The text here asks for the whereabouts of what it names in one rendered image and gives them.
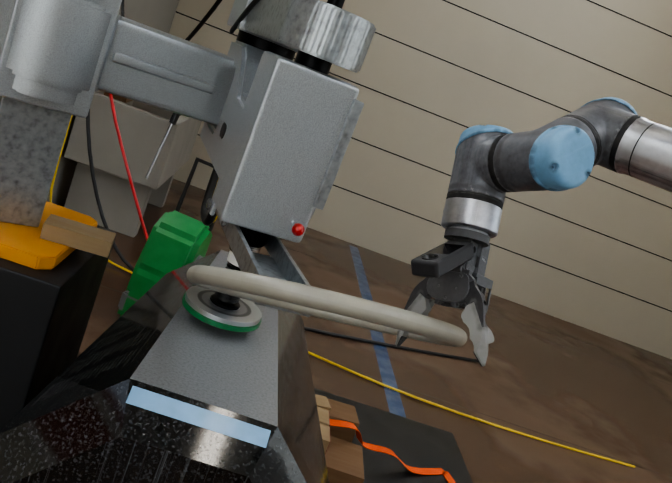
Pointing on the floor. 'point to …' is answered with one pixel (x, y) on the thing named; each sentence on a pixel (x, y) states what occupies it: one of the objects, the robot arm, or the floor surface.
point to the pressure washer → (167, 248)
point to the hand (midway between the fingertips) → (435, 356)
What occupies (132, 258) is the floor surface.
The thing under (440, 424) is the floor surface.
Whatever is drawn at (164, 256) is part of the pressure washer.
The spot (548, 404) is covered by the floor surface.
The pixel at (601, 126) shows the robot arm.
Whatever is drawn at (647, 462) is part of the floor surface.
